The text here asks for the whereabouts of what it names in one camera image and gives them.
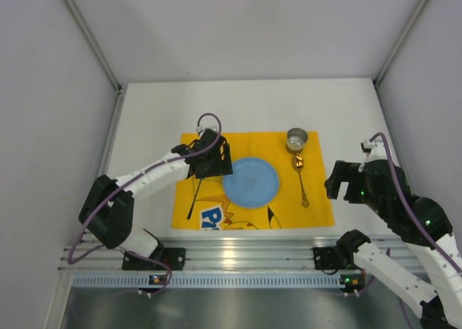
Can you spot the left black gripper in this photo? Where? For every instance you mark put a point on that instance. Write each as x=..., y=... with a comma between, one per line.
x=215, y=167

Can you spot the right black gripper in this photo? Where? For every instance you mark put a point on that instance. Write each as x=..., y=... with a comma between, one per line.
x=351, y=182

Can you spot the blue plastic fork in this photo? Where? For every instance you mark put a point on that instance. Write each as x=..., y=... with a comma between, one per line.
x=195, y=194

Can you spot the blue plastic plate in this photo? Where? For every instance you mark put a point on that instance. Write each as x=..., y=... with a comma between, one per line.
x=253, y=184

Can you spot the gold metal spoon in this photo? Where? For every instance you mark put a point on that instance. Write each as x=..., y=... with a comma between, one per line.
x=298, y=166

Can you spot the metal cup with brown band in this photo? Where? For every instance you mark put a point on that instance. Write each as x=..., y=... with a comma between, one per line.
x=296, y=139

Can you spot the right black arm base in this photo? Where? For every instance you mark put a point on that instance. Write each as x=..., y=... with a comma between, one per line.
x=329, y=260

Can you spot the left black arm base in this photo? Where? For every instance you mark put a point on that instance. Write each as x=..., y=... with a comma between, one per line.
x=173, y=257

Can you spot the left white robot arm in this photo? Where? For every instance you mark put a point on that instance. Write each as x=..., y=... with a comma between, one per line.
x=109, y=211

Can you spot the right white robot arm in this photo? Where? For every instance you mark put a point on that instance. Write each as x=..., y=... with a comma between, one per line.
x=421, y=224

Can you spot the aluminium mounting rail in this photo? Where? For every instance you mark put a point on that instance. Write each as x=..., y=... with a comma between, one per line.
x=237, y=254

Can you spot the perforated cable duct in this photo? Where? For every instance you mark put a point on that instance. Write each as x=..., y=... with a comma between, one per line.
x=219, y=281

